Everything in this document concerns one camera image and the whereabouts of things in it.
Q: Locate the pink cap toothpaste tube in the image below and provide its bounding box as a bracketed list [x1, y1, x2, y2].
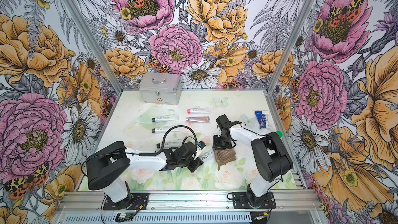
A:
[187, 107, 211, 114]

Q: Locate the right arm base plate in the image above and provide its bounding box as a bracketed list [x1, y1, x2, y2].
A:
[232, 191, 276, 209]

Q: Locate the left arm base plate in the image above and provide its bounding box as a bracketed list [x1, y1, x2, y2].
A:
[103, 192, 149, 211]

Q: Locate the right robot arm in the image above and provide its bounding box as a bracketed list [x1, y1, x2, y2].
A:
[212, 115, 293, 210]

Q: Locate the green cap white bottle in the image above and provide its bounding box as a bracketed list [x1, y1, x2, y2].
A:
[276, 131, 283, 139]

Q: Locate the silver metal first-aid case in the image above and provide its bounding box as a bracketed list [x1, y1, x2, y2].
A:
[138, 73, 182, 105]

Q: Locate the aluminium front rail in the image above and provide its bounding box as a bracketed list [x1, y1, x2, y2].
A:
[52, 190, 327, 224]

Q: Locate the metallic pink toothpaste tube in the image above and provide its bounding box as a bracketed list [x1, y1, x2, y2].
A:
[186, 116, 210, 123]

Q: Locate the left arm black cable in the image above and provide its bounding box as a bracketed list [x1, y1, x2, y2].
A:
[99, 125, 200, 200]

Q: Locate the dark green cap toothpaste tube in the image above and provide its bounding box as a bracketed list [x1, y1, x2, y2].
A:
[152, 114, 179, 123]

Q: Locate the purple cap toothpaste tube upper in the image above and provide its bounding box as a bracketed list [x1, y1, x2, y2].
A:
[151, 126, 180, 134]

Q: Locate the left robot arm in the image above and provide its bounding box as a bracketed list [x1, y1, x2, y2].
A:
[86, 141, 206, 203]

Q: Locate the blue bandage packet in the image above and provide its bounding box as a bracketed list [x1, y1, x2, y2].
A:
[255, 111, 267, 129]

